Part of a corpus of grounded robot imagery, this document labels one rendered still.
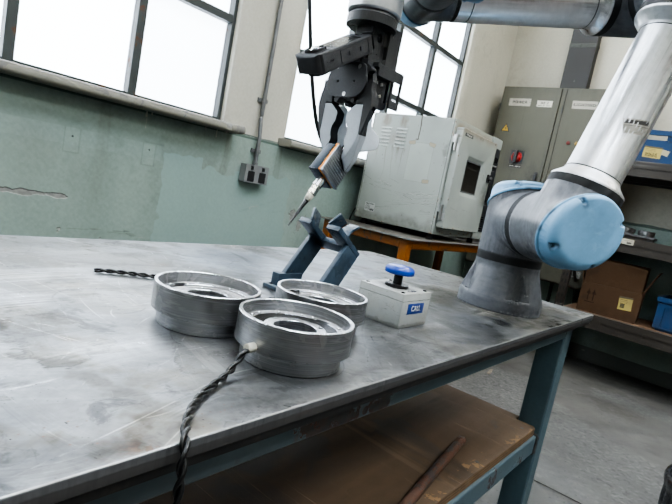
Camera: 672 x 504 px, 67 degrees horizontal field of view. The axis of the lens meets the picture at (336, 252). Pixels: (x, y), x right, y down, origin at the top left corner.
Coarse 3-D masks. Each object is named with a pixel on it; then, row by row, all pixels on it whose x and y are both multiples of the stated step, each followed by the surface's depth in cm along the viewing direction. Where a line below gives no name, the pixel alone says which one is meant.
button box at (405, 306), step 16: (368, 288) 67; (384, 288) 65; (400, 288) 67; (416, 288) 70; (368, 304) 67; (384, 304) 65; (400, 304) 64; (416, 304) 66; (384, 320) 65; (400, 320) 64; (416, 320) 67
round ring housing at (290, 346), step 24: (240, 312) 44; (264, 312) 49; (288, 312) 50; (312, 312) 51; (336, 312) 49; (240, 336) 43; (264, 336) 41; (288, 336) 41; (312, 336) 41; (336, 336) 42; (264, 360) 42; (288, 360) 41; (312, 360) 41; (336, 360) 43
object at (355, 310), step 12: (276, 288) 57; (288, 288) 61; (300, 288) 62; (312, 288) 63; (324, 288) 63; (336, 288) 63; (300, 300) 53; (312, 300) 53; (324, 300) 60; (336, 300) 60; (348, 300) 61; (360, 300) 60; (348, 312) 54; (360, 312) 56; (360, 324) 56
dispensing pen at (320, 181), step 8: (328, 144) 71; (320, 152) 71; (328, 152) 70; (320, 160) 70; (312, 168) 70; (320, 176) 70; (320, 184) 70; (328, 184) 71; (312, 192) 69; (304, 200) 69; (288, 224) 68
